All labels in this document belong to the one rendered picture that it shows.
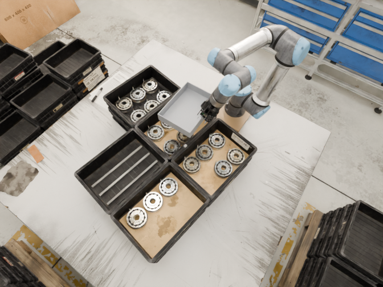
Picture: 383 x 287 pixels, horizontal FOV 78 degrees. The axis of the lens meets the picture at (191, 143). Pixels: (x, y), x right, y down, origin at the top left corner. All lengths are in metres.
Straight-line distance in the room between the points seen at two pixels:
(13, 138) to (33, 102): 0.34
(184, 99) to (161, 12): 2.58
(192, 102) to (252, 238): 0.82
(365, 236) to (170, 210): 1.31
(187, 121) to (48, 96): 1.55
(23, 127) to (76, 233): 1.31
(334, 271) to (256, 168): 0.85
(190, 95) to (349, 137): 2.02
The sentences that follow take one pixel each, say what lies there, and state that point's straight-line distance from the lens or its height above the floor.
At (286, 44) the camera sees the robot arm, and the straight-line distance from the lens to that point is 1.30.
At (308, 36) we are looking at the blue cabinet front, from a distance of 2.99.
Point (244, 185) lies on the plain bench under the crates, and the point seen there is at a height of 0.70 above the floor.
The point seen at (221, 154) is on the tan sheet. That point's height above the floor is 0.83.
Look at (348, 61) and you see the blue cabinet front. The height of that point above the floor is 0.39.
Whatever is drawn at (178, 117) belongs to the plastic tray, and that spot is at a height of 1.04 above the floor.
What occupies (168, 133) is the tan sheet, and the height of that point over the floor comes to 0.83.
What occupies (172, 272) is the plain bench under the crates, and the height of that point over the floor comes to 0.70.
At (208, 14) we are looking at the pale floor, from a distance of 3.80.
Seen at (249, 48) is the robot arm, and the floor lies 1.36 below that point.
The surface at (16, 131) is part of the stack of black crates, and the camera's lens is 2.55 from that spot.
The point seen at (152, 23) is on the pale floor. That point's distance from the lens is 3.61.
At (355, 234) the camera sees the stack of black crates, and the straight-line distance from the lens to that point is 1.97.
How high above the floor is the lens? 2.09
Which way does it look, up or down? 62 degrees down
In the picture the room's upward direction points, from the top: 5 degrees clockwise
